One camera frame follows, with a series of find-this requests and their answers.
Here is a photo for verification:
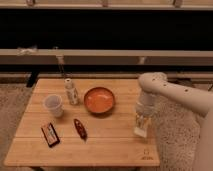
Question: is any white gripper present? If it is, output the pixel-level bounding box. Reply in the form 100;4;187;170
135;91;156;131

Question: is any white sponge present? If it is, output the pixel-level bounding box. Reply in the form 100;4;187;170
134;117;147;138

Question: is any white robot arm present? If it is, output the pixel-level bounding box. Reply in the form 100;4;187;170
135;72;213;171

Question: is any grey horizontal rail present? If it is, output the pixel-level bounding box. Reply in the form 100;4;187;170
0;48;213;66

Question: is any clear plastic cup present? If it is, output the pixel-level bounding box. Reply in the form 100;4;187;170
43;94;63;118

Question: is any red chili pepper snack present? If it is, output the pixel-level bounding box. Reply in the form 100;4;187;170
74;119;87;140

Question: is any wooden folding table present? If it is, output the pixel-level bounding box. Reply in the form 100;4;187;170
5;79;160;167

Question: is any dark snack packet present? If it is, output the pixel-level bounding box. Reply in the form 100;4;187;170
41;123;60;148

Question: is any small white bottle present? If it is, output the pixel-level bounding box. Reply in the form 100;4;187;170
65;78;79;105

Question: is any orange bowl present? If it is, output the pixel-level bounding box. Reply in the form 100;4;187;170
84;87;115;114

